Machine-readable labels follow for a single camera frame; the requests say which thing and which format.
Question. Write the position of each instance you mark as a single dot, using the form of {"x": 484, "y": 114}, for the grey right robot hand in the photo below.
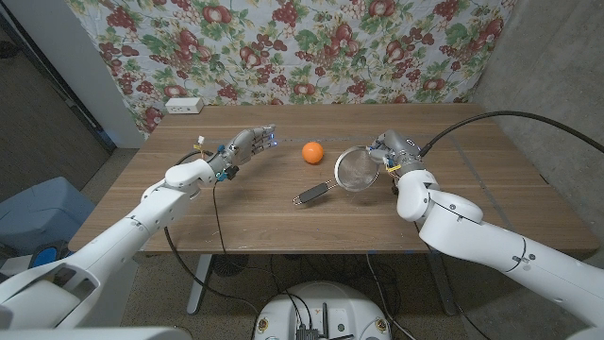
{"x": 401, "y": 151}

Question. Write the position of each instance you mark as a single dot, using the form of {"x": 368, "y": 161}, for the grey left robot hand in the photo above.
{"x": 240, "y": 148}

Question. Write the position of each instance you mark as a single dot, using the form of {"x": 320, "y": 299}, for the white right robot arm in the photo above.
{"x": 472, "y": 236}

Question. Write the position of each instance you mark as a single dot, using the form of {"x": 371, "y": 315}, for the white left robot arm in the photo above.
{"x": 118, "y": 241}

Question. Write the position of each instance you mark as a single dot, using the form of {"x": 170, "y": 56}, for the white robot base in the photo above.
{"x": 349, "y": 311}

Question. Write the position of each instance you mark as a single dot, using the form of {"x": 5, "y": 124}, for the white power strip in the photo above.
{"x": 184, "y": 106}

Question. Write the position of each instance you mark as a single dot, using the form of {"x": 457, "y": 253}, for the orange fruit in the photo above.
{"x": 313, "y": 153}

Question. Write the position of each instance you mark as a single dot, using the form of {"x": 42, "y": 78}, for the floral fruit print backdrop cloth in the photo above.
{"x": 307, "y": 52}

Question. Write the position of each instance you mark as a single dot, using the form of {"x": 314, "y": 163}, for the round black fan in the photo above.
{"x": 229, "y": 265}

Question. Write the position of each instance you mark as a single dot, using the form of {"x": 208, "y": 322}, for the grey table leg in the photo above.
{"x": 443, "y": 288}

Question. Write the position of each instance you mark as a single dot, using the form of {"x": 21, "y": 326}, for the white table leg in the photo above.
{"x": 198, "y": 288}

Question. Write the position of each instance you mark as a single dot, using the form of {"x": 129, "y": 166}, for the dark grey door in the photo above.
{"x": 38, "y": 132}

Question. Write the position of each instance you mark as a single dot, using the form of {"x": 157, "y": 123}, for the blue-grey plastic bin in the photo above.
{"x": 42, "y": 212}

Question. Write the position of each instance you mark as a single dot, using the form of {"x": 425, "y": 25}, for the blue and black pad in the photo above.
{"x": 45, "y": 257}

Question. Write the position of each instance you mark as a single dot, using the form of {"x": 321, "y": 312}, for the white robot chest edge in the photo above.
{"x": 94, "y": 334}

